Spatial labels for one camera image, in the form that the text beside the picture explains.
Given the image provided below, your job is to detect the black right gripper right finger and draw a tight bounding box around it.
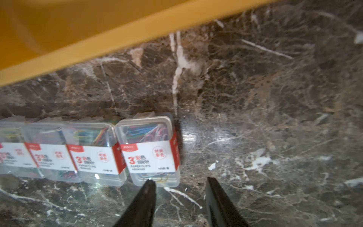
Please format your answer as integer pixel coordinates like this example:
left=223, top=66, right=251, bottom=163
left=205, top=177, right=250, bottom=227

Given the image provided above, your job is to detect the paper clip box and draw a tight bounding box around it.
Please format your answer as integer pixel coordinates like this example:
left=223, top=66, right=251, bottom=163
left=114, top=112, right=181, bottom=188
left=1, top=116, right=44, bottom=179
left=62, top=117, right=128, bottom=187
left=23, top=117, right=82, bottom=183

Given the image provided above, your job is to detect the yellow plastic storage tray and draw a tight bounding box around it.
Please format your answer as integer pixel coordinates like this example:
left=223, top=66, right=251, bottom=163
left=1, top=1, right=267, bottom=86

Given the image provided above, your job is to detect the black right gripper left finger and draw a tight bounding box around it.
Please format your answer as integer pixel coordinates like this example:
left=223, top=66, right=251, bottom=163
left=113, top=180, right=157, bottom=227

